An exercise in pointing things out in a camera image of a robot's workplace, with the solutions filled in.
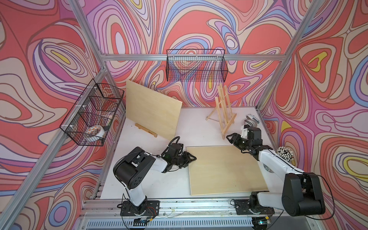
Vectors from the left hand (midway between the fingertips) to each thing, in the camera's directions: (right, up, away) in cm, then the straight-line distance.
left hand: (196, 161), depth 87 cm
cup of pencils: (+46, +8, -14) cm, 49 cm away
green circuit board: (-30, -25, -17) cm, 43 cm away
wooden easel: (+21, +28, +10) cm, 36 cm away
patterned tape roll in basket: (-51, +20, -16) cm, 57 cm away
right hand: (+21, +12, +1) cm, 24 cm away
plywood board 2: (-28, +32, +3) cm, 43 cm away
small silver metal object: (+47, +27, +23) cm, 59 cm away
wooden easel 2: (-39, +20, +14) cm, 46 cm away
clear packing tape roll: (+42, +23, +19) cm, 52 cm away
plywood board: (+17, -5, -2) cm, 18 cm away
